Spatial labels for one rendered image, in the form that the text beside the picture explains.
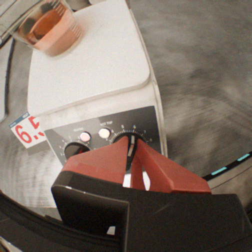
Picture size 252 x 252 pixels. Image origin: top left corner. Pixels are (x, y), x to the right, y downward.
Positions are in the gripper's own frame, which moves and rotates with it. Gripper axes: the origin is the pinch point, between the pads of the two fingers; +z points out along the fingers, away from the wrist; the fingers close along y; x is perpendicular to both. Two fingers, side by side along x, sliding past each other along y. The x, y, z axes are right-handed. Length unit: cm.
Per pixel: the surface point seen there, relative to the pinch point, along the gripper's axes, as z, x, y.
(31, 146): 6.2, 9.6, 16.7
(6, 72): 16.2, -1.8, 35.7
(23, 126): 5.6, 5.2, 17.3
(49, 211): 38, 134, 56
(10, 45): 22.0, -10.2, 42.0
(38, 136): 6.3, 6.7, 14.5
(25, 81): 13.8, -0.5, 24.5
